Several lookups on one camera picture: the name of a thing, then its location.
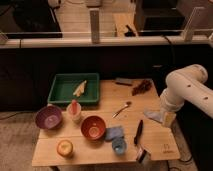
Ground grey-blue towel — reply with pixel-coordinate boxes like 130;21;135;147
144;110;163;123

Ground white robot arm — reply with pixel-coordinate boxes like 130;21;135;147
160;64;213;127

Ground red bowl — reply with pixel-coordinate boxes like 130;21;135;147
81;116;106;141

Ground purple bowl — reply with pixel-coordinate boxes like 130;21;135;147
35;105;62;130

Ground dark red grapes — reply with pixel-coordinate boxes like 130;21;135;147
132;79;152;96

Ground metal spoon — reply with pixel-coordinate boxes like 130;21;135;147
112;101;132;118

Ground blue cup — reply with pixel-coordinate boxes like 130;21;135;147
112;138;127;155

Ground blue cloth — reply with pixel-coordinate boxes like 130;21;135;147
105;126;124;141

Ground dark grey sponge block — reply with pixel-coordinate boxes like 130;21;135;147
115;78;133;86

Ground black object on shelf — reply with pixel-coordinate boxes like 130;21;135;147
124;25;136;37

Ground white cup with red item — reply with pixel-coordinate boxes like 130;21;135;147
67;100;81;123

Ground yellow apple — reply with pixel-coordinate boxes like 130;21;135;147
57;140;73;158

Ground green plastic tray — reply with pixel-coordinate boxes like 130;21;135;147
47;73;100;106

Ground white angled bracket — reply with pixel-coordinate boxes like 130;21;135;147
182;7;205;42

